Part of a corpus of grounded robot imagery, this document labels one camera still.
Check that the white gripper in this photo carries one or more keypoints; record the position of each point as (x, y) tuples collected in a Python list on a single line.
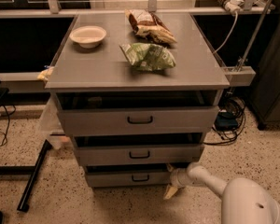
[(177, 178)]

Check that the grey bottom drawer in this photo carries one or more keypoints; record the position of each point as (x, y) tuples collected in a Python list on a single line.
[(130, 175)]

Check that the grey drawer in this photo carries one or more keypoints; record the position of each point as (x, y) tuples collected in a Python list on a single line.
[(137, 149), (130, 175), (116, 121)]

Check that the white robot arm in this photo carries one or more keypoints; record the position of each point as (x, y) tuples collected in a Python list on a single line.
[(243, 201)]

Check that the grey middle drawer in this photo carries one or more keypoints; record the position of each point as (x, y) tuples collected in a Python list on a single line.
[(137, 149)]

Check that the grey top drawer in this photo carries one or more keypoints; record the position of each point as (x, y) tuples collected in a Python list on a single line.
[(116, 121)]

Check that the grey drawer cabinet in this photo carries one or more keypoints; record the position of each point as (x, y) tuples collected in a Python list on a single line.
[(102, 78)]

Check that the green chip bag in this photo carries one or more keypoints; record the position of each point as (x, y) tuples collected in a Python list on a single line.
[(148, 57)]

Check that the clear plastic bag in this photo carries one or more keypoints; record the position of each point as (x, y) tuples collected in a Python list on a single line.
[(50, 126)]

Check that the dark grey cabinet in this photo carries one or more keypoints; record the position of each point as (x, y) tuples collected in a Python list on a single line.
[(264, 93)]

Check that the brown chip bag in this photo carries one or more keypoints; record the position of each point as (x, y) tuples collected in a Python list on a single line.
[(149, 26)]

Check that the white bowl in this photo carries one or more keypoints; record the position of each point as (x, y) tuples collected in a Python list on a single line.
[(88, 37)]

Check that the black floor bar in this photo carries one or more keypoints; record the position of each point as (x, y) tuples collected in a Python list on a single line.
[(30, 171)]

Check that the white power strip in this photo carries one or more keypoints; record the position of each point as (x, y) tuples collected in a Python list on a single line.
[(232, 6)]

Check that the diagonal metal rod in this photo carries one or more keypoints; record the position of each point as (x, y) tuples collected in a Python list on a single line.
[(247, 6)]

